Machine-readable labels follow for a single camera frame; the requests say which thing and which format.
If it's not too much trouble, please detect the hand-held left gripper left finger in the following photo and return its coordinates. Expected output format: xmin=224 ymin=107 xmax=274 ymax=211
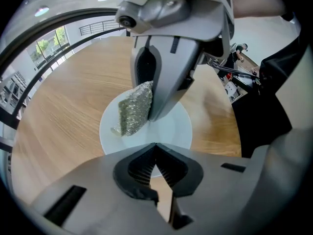
xmin=31 ymin=142 xmax=172 ymax=235

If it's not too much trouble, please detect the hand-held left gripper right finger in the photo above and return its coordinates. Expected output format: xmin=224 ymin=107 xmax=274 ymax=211
xmin=156 ymin=142 xmax=251 ymax=235

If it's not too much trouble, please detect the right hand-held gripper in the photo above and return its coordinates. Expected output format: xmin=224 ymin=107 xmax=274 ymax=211
xmin=114 ymin=0 xmax=236 ymax=122

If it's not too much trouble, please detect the green glittery strip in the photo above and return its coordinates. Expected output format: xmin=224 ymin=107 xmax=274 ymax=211
xmin=110 ymin=80 xmax=154 ymax=137

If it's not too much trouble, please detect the white round plate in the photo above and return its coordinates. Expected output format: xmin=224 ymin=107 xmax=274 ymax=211
xmin=99 ymin=91 xmax=193 ymax=179

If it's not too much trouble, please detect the person's right forearm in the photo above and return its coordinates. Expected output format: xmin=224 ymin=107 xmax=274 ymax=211
xmin=229 ymin=0 xmax=287 ymax=19

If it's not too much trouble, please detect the black balcony railing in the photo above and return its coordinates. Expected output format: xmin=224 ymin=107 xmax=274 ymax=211
xmin=78 ymin=20 xmax=123 ymax=37

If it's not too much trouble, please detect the wooden table with white legs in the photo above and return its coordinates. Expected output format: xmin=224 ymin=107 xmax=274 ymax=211
xmin=11 ymin=35 xmax=243 ymax=224

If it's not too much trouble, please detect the person's black apron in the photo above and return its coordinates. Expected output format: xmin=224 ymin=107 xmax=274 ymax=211
xmin=231 ymin=11 xmax=309 ymax=159

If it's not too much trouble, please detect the large glass window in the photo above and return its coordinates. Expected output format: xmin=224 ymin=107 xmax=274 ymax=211
xmin=26 ymin=25 xmax=71 ymax=70

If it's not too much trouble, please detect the black stair railing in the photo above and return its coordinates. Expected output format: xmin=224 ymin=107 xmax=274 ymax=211
xmin=0 ymin=7 xmax=124 ymax=129

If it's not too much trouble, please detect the gray storage shelf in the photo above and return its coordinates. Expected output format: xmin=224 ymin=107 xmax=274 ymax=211
xmin=0 ymin=71 xmax=29 ymax=107

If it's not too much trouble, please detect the black cable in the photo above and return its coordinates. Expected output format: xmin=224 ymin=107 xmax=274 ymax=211
xmin=207 ymin=57 xmax=260 ymax=79

